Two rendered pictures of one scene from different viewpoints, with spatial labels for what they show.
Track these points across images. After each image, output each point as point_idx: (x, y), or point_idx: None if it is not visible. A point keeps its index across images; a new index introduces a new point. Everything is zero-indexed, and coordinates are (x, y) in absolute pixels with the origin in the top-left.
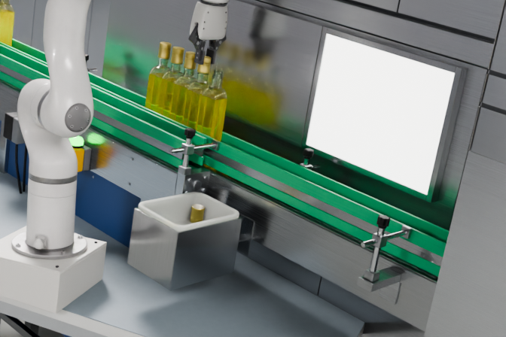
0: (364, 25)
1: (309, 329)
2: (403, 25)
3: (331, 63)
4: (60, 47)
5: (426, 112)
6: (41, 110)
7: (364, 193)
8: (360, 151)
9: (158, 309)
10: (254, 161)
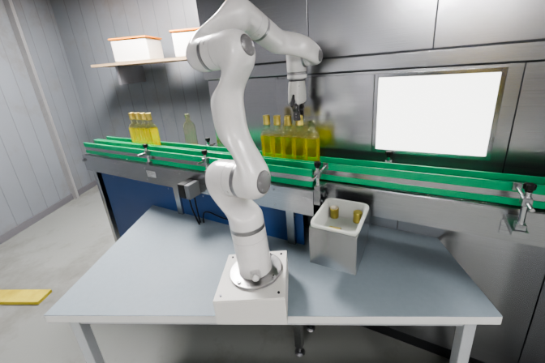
0: (409, 63)
1: (422, 257)
2: (444, 53)
3: (386, 95)
4: (234, 132)
5: (477, 104)
6: (233, 185)
7: (446, 168)
8: (421, 143)
9: (339, 283)
10: (359, 168)
